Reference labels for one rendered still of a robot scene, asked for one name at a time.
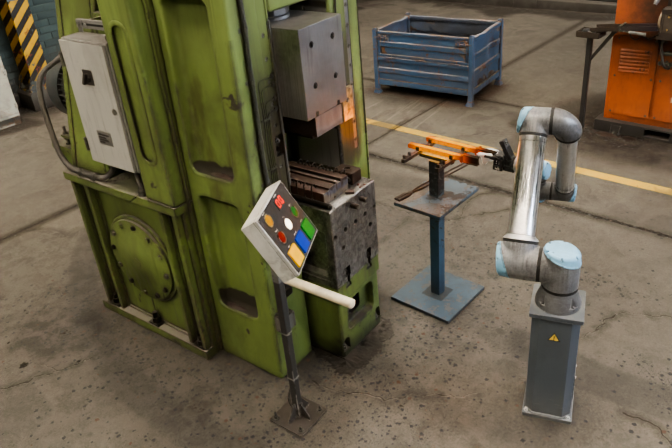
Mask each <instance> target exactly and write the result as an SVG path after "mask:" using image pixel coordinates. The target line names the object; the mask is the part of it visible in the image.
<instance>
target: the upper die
mask: <svg viewBox="0 0 672 448"><path fill-rule="evenodd" d="M342 122H343V118H342V106H341V103H340V104H338V105H336V106H335V107H333V108H331V109H329V110H328V111H326V112H324V113H322V114H320V115H317V117H315V118H313V119H312V120H310V121H304V120H299V119H293V118H288V117H283V125H284V131H289V132H294V133H298V134H303V135H308V136H313V137H319V136H321V135H322V134H324V133H326V132H327V131H329V130H331V129H332V128H334V127H336V126H337V125H339V124H341V123H342Z"/></svg>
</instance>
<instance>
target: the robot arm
mask: <svg viewBox="0 0 672 448"><path fill-rule="evenodd" d="M516 132H517V133H519V147H518V155H517V156H515V155H514V153H513V150H512V148H511V146H510V144H509V142H508V140H507V138H504V139H502V140H501V141H500V142H499V144H500V146H501V148H502V150H501V149H495V148H494V149H493V148H486V149H490V150H494V151H496V153H495V154H494V155H492V154H491V153H482V152H479V153H476V154H477V155H478V156H481V159H482V163H483V164H487V162H488V161H493V160H494V162H493V169H494V170H497V169H495V168H498V167H499V170H497V171H501V172H502V171H503V170H504V171H508V172H512V173H515V180H514V188H513V197H512V205H511V213H510V222H509V230H508V233H507V234H506V235H505V236H503V237H504V238H503V241H499V242H498V243H497V248H496V271H497V273H498V274H499V275H500V276H504V277H508V278H514V279H521V280H528V281H534V282H541V285H540V287H539V289H538V290H537V292H536V295H535V302H536V304H537V306H538V307H539V308H540V309H541V310H543V311H544V312H546V313H549V314H552V315H557V316H568V315H572V314H575V313H577V312H578V311H579V310H580V309H581V305H582V299H581V296H580V293H579V290H578V287H579V279H580V270H581V265H582V262H581V253H580V251H579V250H578V248H577V247H575V246H574V245H572V244H570V243H568V242H563V241H551V242H549V243H547V244H546V245H545V246H544V247H540V246H539V241H538V239H537V238H536V237H535V230H536V222H537V213H538V205H539V203H541V202H543V201H545V200H557V201H566V202H574V201H575V198H576V193H577V184H574V181H575V169H576V156H577V144H578V141H579V140H580V138H581V136H582V126H581V123H580V122H579V120H578V119H577V118H576V117H575V116H574V115H573V114H571V113H570V112H568V111H566V110H564V109H561V108H549V107H534V106H532V107H523V108H522V109H521V111H520V114H519V117H518V121H517V127H516ZM547 135H554V137H555V139H556V140H557V160H556V182H546V180H547V179H548V178H549V176H550V174H551V164H550V163H549V162H548V161H545V160H544V154H545V145H546V140H547ZM502 168H503V169H502Z"/></svg>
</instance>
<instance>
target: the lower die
mask: <svg viewBox="0 0 672 448"><path fill-rule="evenodd" d="M288 162H289V166H293V167H297V168H301V169H305V170H309V171H313V172H317V173H321V174H325V175H329V176H333V177H337V178H340V182H338V183H336V181H333V180H329V179H325V178H321V177H317V176H313V175H309V174H305V173H301V172H298V171H294V170H290V169H289V170H290V177H291V178H293V179H294V182H293V180H292V179H291V185H290V187H291V192H292V194H296V195H297V190H296V182H297V181H298V180H301V185H300V181H298V183H297V187H298V194H299V196H303V197H304V190H303V184H304V183H305V182H308V183H309V186H307V183H306V184H305V186H304V187H305V195H306V197H307V198H309V199H311V198H312V197H311V185H312V184H315V185H316V188H315V185H313V186H312V194H313V198H314V200H317V201H320V202H324V203H328V204H329V203H330V202H331V201H333V200H334V199H335V198H337V197H338V196H339V195H341V194H342V193H344V192H345V190H347V189H349V188H348V177H347V175H345V174H340V173H337V172H334V173H333V171H329V170H327V171H326V170H325V169H321V168H320V169H318V168H316V167H311V166H308V165H306V166H305V165H304V164H300V163H299V164H298V163H296V162H292V161H288ZM334 196H335V198H334Z"/></svg>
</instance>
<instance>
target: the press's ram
mask: <svg viewBox="0 0 672 448"><path fill-rule="evenodd" d="M288 12H290V17H288V18H286V19H283V20H278V21H270V25H271V32H272V40H273V48H274V55H275V63H276V71H277V78H278V86H279V93H280V101H281V109H282V116H283V117H288V118H293V119H299V120H304V121H310V120H312V119H313V118H315V117H317V115H320V114H322V113H324V112H326V111H328V110H329V109H331V108H333V107H335V106H336V105H338V104H340V103H342V102H344V101H345V100H347V91H346V78H345V65H344V53H343V40H342V28H341V15H340V13H328V12H315V11H301V10H289V11H288Z"/></svg>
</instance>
